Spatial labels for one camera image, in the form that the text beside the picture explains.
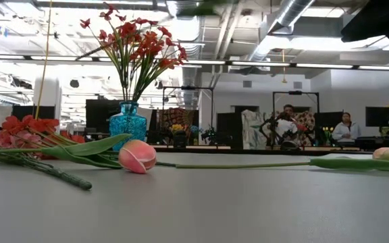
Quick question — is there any black metal table frame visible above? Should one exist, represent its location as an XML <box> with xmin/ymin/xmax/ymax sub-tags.
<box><xmin>147</xmin><ymin>144</ymin><xmax>389</xmax><ymax>157</ymax></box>

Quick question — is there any patterned dark cloth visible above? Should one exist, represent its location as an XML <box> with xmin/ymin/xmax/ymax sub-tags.
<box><xmin>159</xmin><ymin>107</ymin><xmax>195</xmax><ymax>144</ymax></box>

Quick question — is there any person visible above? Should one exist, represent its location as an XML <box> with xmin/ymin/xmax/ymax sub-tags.
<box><xmin>332</xmin><ymin>112</ymin><xmax>363</xmax><ymax>142</ymax></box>
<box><xmin>275</xmin><ymin>103</ymin><xmax>303</xmax><ymax>149</ymax></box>

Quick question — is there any red artificial flower bunch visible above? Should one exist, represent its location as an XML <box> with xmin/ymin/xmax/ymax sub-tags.
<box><xmin>79</xmin><ymin>1</ymin><xmax>155</xmax><ymax>102</ymax></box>
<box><xmin>126</xmin><ymin>16</ymin><xmax>188</xmax><ymax>102</ymax></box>
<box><xmin>0</xmin><ymin>114</ymin><xmax>86</xmax><ymax>159</ymax></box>

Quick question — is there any yellow tulips bouquet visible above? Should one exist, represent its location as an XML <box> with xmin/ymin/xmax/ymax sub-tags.
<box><xmin>321</xmin><ymin>126</ymin><xmax>336</xmax><ymax>146</ymax></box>

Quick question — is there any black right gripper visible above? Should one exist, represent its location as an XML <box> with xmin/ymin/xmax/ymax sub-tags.
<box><xmin>341</xmin><ymin>0</ymin><xmax>389</xmax><ymax>43</ymax></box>

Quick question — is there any pink artificial tulip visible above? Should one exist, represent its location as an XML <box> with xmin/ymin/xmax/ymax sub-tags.
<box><xmin>156</xmin><ymin>146</ymin><xmax>389</xmax><ymax>171</ymax></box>
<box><xmin>0</xmin><ymin>133</ymin><xmax>157</xmax><ymax>175</ymax></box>

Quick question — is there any black cabinet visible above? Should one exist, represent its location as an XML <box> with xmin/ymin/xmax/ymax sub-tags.
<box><xmin>216</xmin><ymin>112</ymin><xmax>244</xmax><ymax>149</ymax></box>

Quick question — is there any white and blue cloth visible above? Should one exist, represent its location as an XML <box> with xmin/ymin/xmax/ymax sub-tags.
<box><xmin>241</xmin><ymin>109</ymin><xmax>273</xmax><ymax>150</ymax></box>

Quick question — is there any black metal stand frame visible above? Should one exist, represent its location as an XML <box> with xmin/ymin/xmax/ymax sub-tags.
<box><xmin>162</xmin><ymin>86</ymin><xmax>215</xmax><ymax>146</ymax></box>
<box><xmin>272</xmin><ymin>90</ymin><xmax>320</xmax><ymax>149</ymax></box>

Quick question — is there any black computer monitor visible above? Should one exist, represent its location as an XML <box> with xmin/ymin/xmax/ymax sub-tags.
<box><xmin>365</xmin><ymin>106</ymin><xmax>389</xmax><ymax>128</ymax></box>

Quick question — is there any long light strip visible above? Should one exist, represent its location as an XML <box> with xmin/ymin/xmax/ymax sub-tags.
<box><xmin>0</xmin><ymin>53</ymin><xmax>389</xmax><ymax>72</ymax></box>

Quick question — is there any silver ventilation duct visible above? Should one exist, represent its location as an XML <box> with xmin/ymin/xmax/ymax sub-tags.
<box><xmin>248</xmin><ymin>0</ymin><xmax>317</xmax><ymax>63</ymax></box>
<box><xmin>167</xmin><ymin>0</ymin><xmax>209</xmax><ymax>105</ymax></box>

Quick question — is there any black partition panel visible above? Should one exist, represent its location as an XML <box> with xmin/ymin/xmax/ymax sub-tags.
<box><xmin>85</xmin><ymin>99</ymin><xmax>121</xmax><ymax>134</ymax></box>
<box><xmin>11</xmin><ymin>105</ymin><xmax>55</xmax><ymax>121</ymax></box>
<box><xmin>314</xmin><ymin>111</ymin><xmax>344</xmax><ymax>142</ymax></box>

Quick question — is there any long yellow cable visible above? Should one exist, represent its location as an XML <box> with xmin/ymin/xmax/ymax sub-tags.
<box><xmin>34</xmin><ymin>0</ymin><xmax>53</xmax><ymax>119</ymax></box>

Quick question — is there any blue glass vase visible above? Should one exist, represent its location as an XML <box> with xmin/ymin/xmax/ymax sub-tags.
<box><xmin>109</xmin><ymin>101</ymin><xmax>147</xmax><ymax>152</ymax></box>

